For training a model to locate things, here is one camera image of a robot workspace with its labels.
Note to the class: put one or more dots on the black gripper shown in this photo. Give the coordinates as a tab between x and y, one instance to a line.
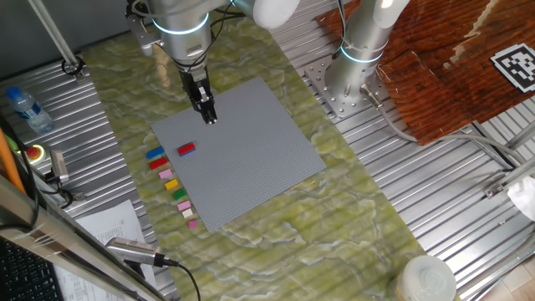
196	88

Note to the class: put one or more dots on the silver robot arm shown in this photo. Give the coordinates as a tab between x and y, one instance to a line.
359	42

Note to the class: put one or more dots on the red long Lego brick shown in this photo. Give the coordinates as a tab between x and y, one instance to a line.
158	163
186	148

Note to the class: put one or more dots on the grey Lego baseplate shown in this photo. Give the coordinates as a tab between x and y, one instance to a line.
251	159

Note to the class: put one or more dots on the yellow Lego brick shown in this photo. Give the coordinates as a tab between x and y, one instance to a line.
171	184

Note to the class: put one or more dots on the green Lego brick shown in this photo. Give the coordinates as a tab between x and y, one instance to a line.
179	194

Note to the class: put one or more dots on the cream Lego brick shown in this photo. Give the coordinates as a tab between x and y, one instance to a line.
187	213

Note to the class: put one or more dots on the tiny pink Lego brick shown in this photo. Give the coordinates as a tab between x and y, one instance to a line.
192	224

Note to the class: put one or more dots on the printed paper sheet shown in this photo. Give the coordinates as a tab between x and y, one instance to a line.
113	226

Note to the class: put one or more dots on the small grey box device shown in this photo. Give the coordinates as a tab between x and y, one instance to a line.
58	165

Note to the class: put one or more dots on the green marble pattern mat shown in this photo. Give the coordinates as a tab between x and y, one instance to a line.
292	251

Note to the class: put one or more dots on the slanted aluminium pole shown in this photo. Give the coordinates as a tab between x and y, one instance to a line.
52	29

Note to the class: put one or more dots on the clear plastic water bottle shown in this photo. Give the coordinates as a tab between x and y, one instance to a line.
29	110

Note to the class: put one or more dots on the red emergency stop button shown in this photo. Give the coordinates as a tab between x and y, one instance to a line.
33	152

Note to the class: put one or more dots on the orange pole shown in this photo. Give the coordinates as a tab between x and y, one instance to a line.
8	163

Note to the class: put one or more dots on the black keyboard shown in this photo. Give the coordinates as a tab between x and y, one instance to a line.
25	276

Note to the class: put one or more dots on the white plastic jar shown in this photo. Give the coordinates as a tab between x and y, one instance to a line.
426	280

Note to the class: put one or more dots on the black white fiducial marker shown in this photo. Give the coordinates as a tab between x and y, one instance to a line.
518	67

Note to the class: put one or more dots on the white cloth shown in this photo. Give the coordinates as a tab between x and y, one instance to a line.
524	196

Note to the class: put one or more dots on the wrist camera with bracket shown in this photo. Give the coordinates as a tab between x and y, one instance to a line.
142	33

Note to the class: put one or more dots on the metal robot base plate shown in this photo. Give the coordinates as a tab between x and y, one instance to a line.
319	79

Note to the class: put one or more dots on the grey depth camera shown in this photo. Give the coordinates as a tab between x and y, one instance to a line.
134	251

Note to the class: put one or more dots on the aluminium frame bar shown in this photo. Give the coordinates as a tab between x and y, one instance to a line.
50	238

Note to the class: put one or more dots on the aluminium frame profile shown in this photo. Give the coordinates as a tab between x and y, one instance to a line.
518	173

